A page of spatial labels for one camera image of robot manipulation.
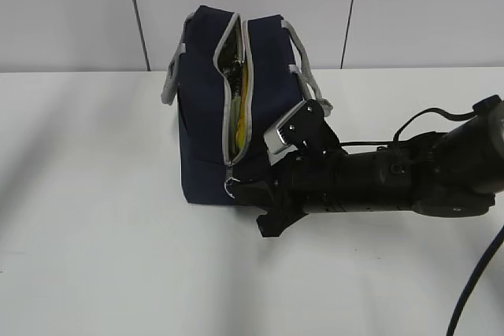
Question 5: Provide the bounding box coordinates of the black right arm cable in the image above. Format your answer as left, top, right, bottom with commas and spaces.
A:
338, 106, 504, 336

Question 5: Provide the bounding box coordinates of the yellow banana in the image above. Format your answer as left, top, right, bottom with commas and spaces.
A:
235, 61, 249, 153

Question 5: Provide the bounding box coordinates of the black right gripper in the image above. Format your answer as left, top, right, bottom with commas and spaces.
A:
231, 147, 413, 238

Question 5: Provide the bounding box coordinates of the navy and white lunch bag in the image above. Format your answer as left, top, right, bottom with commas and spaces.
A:
161, 6, 332, 205

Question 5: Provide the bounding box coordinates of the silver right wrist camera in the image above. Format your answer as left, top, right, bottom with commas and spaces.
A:
264, 100, 341, 157

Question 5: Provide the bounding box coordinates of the green lid glass food container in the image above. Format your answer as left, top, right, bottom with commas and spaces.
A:
228, 96, 241, 158

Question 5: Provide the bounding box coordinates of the black and grey right robot arm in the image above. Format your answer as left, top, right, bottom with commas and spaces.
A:
225, 95, 503, 238

